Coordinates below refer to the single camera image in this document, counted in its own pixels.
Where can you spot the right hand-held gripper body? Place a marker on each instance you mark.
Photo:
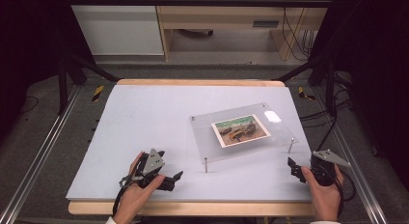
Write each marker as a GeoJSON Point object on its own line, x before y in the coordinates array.
{"type": "Point", "coordinates": [323, 172]}

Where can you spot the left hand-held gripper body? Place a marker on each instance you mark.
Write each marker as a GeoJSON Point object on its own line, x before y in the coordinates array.
{"type": "Point", "coordinates": [153, 162]}

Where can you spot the clear acrylic photo frame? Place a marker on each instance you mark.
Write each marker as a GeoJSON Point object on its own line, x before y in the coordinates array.
{"type": "Point", "coordinates": [205, 134]}

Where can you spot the painted boats picture card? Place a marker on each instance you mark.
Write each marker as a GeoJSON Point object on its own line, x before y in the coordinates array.
{"type": "Point", "coordinates": [241, 131]}

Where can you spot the person's right hand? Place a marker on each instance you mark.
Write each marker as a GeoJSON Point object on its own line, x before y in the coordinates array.
{"type": "Point", "coordinates": [326, 200]}

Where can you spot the person's left hand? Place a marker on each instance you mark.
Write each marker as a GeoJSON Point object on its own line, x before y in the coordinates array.
{"type": "Point", "coordinates": [135, 198]}

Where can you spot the wooden table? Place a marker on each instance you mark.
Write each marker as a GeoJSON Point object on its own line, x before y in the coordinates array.
{"type": "Point", "coordinates": [193, 208]}

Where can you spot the white table board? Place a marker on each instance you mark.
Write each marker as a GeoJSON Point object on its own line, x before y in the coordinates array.
{"type": "Point", "coordinates": [144, 121]}

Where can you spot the yellow clamp right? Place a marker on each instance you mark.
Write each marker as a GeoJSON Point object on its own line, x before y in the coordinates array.
{"type": "Point", "coordinates": [302, 93]}

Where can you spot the yellow clamp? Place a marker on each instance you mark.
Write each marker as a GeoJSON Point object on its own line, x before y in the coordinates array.
{"type": "Point", "coordinates": [302, 93]}
{"type": "Point", "coordinates": [98, 93]}

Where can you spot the black metal stand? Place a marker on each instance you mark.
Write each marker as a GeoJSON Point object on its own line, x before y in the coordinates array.
{"type": "Point", "coordinates": [62, 85]}
{"type": "Point", "coordinates": [329, 85]}

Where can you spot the yellow clamp left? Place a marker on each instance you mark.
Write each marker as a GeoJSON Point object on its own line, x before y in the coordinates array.
{"type": "Point", "coordinates": [98, 93]}

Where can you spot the dark curtain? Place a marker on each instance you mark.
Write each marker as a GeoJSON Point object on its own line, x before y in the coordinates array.
{"type": "Point", "coordinates": [29, 40]}
{"type": "Point", "coordinates": [376, 72]}

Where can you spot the white cabinet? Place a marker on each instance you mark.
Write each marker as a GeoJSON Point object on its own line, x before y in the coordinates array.
{"type": "Point", "coordinates": [119, 31]}

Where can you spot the light wooden desk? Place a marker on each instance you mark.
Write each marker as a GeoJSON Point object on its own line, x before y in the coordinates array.
{"type": "Point", "coordinates": [218, 14]}

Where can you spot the black horizontal bar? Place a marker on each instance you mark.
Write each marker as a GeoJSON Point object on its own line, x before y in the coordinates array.
{"type": "Point", "coordinates": [193, 2]}

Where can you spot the aluminium floor rail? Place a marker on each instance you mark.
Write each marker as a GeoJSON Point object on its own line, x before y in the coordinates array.
{"type": "Point", "coordinates": [35, 153]}
{"type": "Point", "coordinates": [357, 162]}

